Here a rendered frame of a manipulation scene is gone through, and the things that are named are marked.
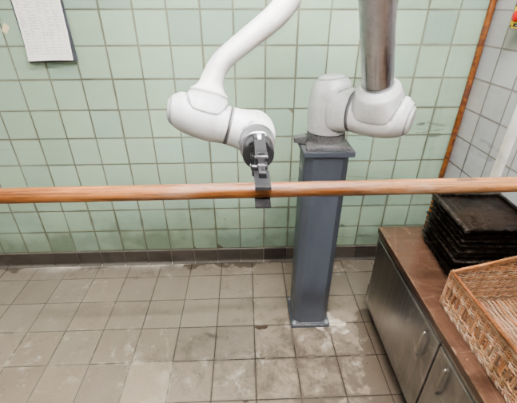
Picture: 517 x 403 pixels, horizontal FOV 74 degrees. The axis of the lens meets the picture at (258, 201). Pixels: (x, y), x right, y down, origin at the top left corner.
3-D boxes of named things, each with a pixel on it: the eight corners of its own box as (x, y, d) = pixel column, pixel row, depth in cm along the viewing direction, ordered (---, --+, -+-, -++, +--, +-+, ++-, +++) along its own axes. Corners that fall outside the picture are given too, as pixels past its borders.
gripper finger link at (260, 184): (268, 173, 68) (268, 170, 68) (271, 190, 62) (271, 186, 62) (253, 173, 68) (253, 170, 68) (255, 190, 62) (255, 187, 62)
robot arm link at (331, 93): (317, 121, 149) (322, 68, 138) (357, 129, 140) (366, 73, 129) (298, 131, 138) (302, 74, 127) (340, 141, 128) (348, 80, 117)
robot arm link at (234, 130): (269, 164, 92) (222, 152, 90) (266, 143, 105) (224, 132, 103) (282, 126, 87) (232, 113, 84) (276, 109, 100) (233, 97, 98)
